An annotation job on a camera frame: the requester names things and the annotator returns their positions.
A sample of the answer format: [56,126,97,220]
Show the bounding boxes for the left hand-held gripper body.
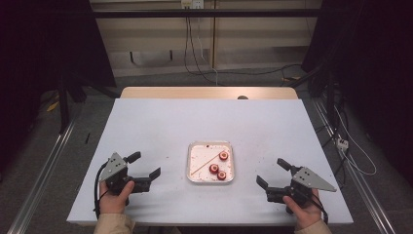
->
[98,151,152,196]

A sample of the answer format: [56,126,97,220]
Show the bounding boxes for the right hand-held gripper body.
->
[265,165,338,208]

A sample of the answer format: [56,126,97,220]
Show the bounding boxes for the square metal tray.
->
[186,140,236,184]

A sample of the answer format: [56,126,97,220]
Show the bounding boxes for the person's right hand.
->
[282,188,323,230]

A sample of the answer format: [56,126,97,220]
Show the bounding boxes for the person's left hand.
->
[98,179,136,215]

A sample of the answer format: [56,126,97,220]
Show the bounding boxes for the white board mat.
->
[66,97,355,227]

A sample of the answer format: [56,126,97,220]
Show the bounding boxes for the white power strip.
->
[335,136,351,153]

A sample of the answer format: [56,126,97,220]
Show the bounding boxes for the black metal stand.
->
[56,72,72,135]

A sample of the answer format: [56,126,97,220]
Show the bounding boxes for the light wooden table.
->
[120,86,299,100]

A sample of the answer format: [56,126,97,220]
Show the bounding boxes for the black curtain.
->
[301,0,413,188]
[0,0,117,175]

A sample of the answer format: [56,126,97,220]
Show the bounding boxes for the black horizontal metal bar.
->
[92,8,321,20]

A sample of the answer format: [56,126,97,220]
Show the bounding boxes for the left hand-held gripper black cable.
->
[93,161,110,219]

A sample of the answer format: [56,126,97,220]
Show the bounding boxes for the hand-held gripper black cable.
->
[93,161,110,219]
[306,189,329,226]

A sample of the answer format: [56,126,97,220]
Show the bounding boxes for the right hand-held gripper black cable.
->
[306,189,329,226]

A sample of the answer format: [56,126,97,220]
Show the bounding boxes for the aluminium floor rail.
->
[6,120,78,234]
[311,97,397,234]

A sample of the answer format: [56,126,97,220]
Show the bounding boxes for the white floor cable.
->
[333,106,378,177]

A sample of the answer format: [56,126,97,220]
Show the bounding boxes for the black floor cable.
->
[194,63,304,78]

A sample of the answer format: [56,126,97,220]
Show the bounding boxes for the black hanging cable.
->
[183,16,226,87]

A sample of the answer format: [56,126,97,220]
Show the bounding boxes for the white hanging cable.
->
[196,18,220,86]

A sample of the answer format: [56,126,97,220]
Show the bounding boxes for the white wall outlet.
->
[180,0,206,10]

